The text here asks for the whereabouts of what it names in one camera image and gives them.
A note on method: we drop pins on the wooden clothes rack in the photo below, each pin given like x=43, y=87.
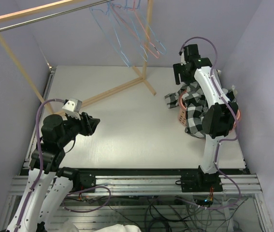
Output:
x=50, y=6

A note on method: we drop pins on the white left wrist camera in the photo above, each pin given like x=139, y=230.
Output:
x=72, y=107

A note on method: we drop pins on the pink laundry basket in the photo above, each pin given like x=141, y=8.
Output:
x=182, y=112

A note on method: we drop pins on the black white checked shirt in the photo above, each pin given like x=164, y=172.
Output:
x=195, y=107

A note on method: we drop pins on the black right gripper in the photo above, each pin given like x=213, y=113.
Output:
x=177, y=69

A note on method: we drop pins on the blue wire hanger on rack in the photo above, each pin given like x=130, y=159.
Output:
x=131, y=20

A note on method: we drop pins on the metal hanging rod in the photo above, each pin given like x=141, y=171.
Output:
x=53, y=15

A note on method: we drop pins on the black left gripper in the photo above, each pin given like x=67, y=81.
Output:
x=88, y=124

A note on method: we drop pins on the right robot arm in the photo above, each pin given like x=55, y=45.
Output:
x=217, y=122

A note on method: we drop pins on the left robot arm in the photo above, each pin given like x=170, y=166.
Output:
x=47, y=183

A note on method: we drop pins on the red wire hanger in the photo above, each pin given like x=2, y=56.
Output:
x=128, y=14

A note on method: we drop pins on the white cloth under table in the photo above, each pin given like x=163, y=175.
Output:
x=70, y=227

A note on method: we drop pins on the blue wire hanger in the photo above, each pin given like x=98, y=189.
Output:
x=131, y=20
x=108, y=24

